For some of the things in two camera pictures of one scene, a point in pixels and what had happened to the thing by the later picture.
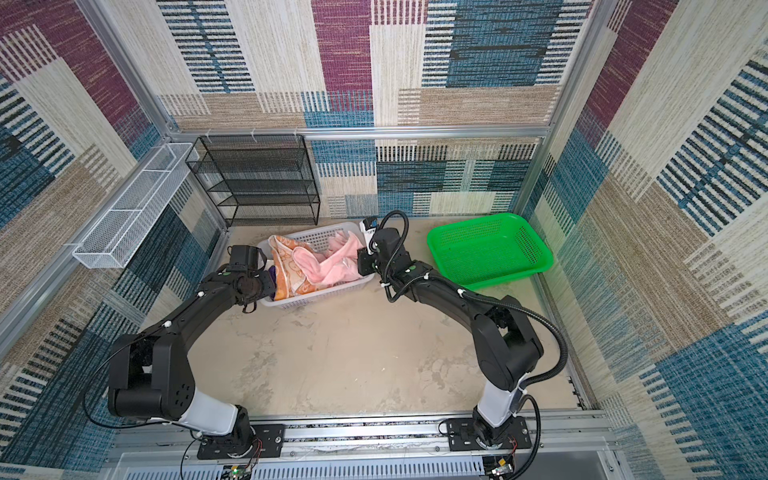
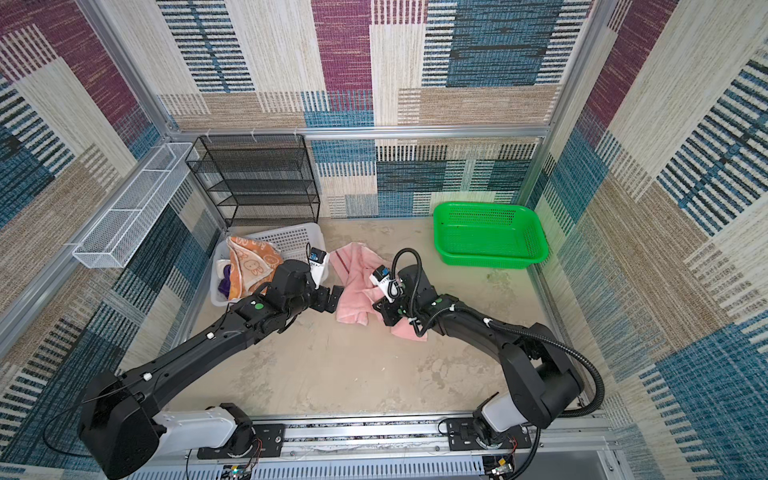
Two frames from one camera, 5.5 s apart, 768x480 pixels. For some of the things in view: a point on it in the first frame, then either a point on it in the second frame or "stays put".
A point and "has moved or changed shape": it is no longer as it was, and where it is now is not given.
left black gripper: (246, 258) to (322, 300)
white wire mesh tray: (116, 236) stays put
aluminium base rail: (570, 448) stays put
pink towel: (339, 264) has moved or changed shape
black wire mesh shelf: (257, 180) stays put
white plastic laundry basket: (314, 294) has moved or changed shape
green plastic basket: (479, 251) has moved or changed shape
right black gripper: (363, 257) to (385, 307)
